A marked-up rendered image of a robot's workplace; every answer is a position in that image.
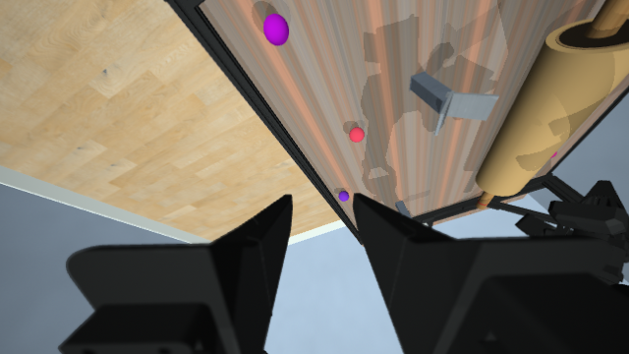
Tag red ball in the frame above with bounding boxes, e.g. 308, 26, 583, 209
349, 127, 365, 143

